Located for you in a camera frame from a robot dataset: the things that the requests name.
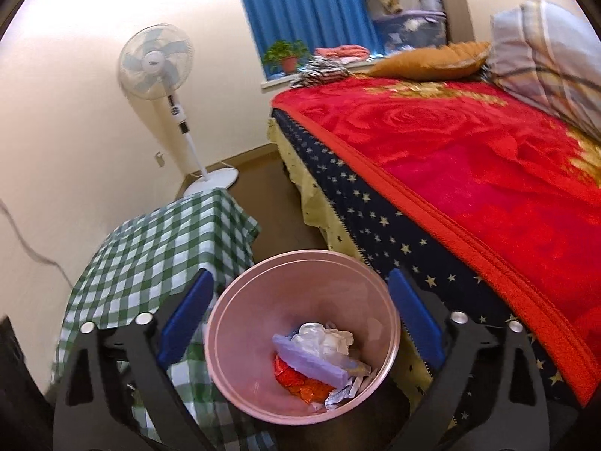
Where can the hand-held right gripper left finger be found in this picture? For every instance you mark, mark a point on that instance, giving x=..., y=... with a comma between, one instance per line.
x=188, y=314

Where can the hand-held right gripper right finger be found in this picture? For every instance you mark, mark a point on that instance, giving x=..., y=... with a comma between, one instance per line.
x=415, y=314

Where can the pink plastic bin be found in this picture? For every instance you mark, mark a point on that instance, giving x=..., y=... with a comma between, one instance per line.
x=281, y=291

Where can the clear plastic bag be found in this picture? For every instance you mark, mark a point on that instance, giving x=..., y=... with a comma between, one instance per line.
x=319, y=338

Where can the red packet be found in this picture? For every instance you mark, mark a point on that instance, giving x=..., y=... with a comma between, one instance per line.
x=289, y=373

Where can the green checked tablecloth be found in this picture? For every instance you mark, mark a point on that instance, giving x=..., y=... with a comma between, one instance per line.
x=141, y=253

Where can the navy star-print mattress cover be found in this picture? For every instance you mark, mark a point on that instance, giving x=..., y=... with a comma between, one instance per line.
x=375, y=206

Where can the bed with red rose blanket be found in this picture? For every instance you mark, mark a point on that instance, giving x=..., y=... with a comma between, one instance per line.
x=469, y=174

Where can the yellow star-print bed skirt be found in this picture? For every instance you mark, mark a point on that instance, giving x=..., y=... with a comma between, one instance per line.
x=314, y=197

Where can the white window sill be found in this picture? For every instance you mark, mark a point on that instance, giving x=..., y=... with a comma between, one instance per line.
x=277, y=83

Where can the orange-brown pillow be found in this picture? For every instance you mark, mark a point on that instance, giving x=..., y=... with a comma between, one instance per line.
x=422, y=61

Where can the white standing fan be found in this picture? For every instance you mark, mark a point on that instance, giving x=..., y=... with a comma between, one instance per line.
x=155, y=61

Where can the black-white striped clothing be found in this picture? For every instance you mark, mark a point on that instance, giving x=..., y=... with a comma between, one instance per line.
x=319, y=73

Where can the potted green plant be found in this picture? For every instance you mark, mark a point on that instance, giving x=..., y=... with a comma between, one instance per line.
x=290, y=63

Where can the pink folded clothing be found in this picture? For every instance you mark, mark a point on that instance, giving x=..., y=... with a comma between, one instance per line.
x=342, y=51

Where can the clear plastic storage box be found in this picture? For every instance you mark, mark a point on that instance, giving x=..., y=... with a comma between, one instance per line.
x=413, y=30

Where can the grey plaid pillow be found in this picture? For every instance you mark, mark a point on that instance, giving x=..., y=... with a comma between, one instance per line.
x=549, y=51

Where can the white lidded container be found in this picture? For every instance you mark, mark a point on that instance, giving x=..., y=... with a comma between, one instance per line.
x=432, y=2

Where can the blue curtain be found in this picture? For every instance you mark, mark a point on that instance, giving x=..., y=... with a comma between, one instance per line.
x=319, y=4

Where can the white wall socket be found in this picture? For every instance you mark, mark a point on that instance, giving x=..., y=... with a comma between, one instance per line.
x=161, y=159

